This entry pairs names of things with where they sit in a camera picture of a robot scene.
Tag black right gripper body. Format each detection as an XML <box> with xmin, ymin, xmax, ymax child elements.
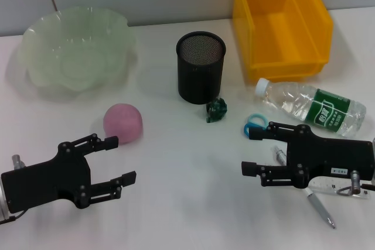
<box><xmin>288</xmin><ymin>125</ymin><xmax>375</xmax><ymax>189</ymax></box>

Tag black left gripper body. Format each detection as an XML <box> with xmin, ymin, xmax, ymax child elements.
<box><xmin>0</xmin><ymin>141</ymin><xmax>92</xmax><ymax>215</ymax></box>

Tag pink peach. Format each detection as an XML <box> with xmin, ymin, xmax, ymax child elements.
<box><xmin>103</xmin><ymin>102</ymin><xmax>144</xmax><ymax>145</ymax></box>

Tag clear green-label water bottle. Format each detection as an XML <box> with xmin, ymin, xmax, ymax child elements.
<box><xmin>254</xmin><ymin>77</ymin><xmax>367</xmax><ymax>138</ymax></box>

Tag blue sheathed scissors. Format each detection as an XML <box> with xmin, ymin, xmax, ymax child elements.
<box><xmin>243</xmin><ymin>112</ymin><xmax>269</xmax><ymax>138</ymax></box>

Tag clear plastic ruler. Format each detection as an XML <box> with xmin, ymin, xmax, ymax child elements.
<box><xmin>307</xmin><ymin>176</ymin><xmax>375</xmax><ymax>201</ymax></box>

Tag silver white pen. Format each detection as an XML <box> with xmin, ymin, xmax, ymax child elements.
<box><xmin>271</xmin><ymin>145</ymin><xmax>337</xmax><ymax>230</ymax></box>

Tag pale green glass fruit bowl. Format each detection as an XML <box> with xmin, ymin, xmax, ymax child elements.
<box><xmin>18</xmin><ymin>6</ymin><xmax>138</xmax><ymax>91</ymax></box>

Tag black mesh pen holder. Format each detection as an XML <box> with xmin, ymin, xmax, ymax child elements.
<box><xmin>176</xmin><ymin>32</ymin><xmax>227</xmax><ymax>105</ymax></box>

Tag yellow plastic bin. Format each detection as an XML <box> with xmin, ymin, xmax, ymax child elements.
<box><xmin>233</xmin><ymin>0</ymin><xmax>334</xmax><ymax>83</ymax></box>

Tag right gripper cable with plug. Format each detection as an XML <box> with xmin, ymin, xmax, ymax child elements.
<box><xmin>336</xmin><ymin>170</ymin><xmax>375</xmax><ymax>197</ymax></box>

